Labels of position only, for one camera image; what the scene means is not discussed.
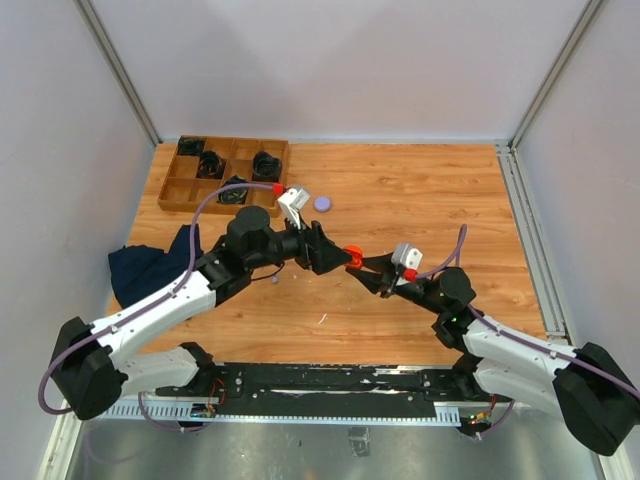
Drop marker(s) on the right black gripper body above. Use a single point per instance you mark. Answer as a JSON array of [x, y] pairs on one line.
[[415, 291]]

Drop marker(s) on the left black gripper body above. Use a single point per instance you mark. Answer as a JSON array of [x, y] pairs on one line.
[[304, 255]]

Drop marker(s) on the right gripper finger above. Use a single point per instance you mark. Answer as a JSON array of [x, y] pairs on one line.
[[376, 282], [380, 264]]

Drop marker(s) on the orange earbud charging case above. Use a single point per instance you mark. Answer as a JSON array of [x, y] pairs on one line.
[[356, 257]]

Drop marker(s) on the purple earbud charging case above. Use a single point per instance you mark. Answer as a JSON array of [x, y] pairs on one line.
[[322, 204]]

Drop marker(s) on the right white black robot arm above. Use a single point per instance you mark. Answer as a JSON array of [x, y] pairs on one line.
[[582, 386]]

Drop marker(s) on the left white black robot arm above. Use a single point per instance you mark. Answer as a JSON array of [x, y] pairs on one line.
[[91, 363]]

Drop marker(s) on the wooden compartment tray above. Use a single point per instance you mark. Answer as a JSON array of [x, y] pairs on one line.
[[237, 171]]

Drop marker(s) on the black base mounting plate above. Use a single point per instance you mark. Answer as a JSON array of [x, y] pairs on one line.
[[328, 390]]

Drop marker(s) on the dark blue cloth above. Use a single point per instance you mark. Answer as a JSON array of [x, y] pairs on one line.
[[140, 270]]

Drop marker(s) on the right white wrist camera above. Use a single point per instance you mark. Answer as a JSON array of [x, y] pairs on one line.
[[407, 256]]

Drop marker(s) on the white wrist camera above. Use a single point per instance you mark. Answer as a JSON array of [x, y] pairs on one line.
[[291, 203], [407, 256]]

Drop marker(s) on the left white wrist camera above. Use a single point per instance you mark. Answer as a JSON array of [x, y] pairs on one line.
[[291, 203]]

